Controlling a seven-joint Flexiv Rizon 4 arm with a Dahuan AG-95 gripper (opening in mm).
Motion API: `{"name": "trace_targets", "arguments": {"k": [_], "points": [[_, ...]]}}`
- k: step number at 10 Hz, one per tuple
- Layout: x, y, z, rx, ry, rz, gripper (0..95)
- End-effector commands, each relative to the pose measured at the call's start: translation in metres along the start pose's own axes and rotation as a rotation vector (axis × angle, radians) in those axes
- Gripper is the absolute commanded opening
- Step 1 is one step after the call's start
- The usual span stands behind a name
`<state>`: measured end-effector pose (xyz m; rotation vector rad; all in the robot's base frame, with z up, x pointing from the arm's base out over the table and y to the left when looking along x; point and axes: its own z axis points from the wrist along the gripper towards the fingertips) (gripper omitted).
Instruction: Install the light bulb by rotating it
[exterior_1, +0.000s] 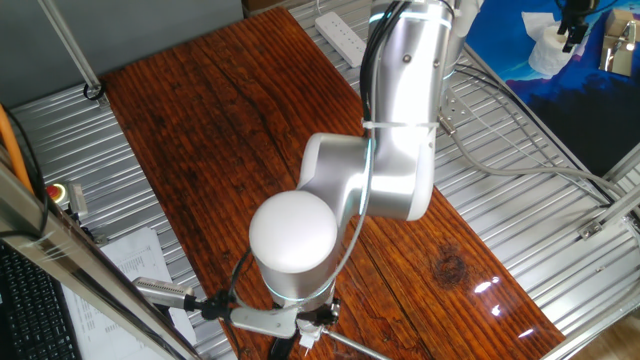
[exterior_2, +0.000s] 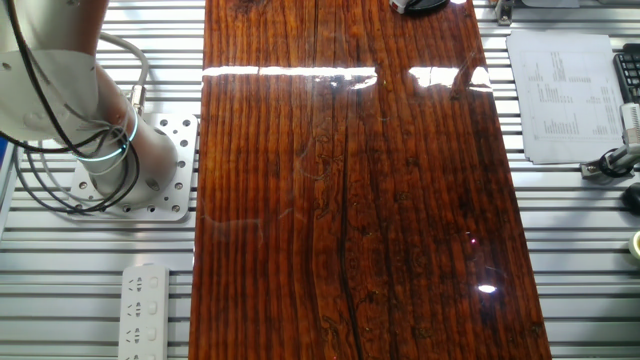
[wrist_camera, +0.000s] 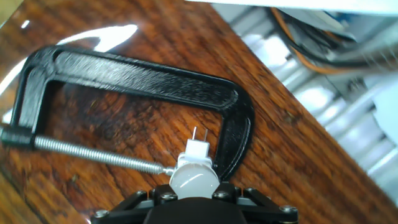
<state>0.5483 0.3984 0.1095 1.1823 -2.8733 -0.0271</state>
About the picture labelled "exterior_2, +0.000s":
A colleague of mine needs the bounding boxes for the brown wooden board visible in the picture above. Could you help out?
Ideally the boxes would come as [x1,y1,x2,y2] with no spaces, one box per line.
[188,0,554,360]

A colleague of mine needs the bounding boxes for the white power strip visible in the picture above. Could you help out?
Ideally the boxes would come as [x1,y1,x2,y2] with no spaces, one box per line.
[117,263,171,360]

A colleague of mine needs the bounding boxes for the printed paper sheets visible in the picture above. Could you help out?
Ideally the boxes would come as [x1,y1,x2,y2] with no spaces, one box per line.
[505,28,626,165]

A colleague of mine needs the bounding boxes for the grey metal clamp tool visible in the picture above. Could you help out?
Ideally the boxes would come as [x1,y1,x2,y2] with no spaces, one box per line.
[580,144,640,180]

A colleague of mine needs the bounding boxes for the black round object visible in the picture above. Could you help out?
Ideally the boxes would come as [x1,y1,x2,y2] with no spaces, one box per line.
[622,182,640,215]

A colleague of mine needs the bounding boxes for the black keyboard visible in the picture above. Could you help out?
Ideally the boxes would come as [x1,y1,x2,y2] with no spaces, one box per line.
[613,43,640,104]

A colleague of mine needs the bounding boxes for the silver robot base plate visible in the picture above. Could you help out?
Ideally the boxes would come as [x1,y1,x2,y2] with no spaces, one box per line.
[64,112,200,222]

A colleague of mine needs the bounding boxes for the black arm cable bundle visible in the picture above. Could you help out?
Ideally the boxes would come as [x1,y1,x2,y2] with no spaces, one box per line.
[0,0,141,216]

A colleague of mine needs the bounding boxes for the metal bar clamp black handle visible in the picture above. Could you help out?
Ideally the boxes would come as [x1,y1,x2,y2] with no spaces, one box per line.
[403,0,451,15]

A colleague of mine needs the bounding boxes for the thick grey robot cable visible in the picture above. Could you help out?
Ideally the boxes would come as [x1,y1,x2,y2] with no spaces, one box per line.
[99,32,151,116]

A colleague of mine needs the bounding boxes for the small metal bracket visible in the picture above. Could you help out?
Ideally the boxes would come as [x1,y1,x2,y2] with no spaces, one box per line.
[494,0,516,27]

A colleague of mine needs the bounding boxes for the ribbed silver exterior camera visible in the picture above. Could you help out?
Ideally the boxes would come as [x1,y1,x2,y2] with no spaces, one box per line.
[621,102,640,147]

